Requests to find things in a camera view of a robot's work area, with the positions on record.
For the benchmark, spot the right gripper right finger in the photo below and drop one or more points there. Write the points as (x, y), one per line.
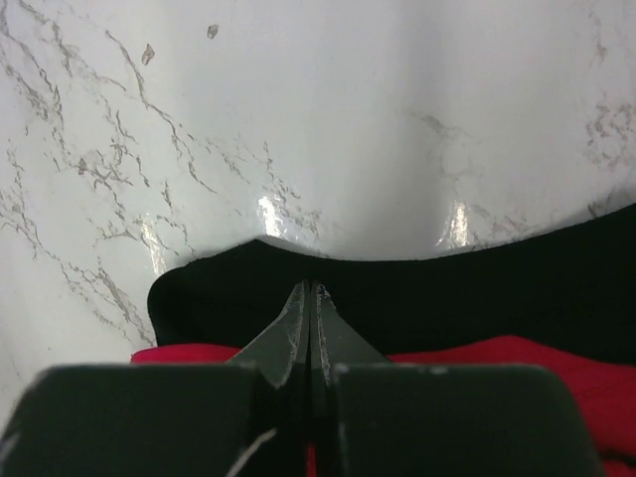
(378, 418)

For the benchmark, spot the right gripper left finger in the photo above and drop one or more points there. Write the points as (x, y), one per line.
(239, 418)

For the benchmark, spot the red t shirt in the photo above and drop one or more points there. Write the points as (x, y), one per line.
(604, 393)

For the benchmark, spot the black t shirt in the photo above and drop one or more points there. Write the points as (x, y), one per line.
(572, 289)

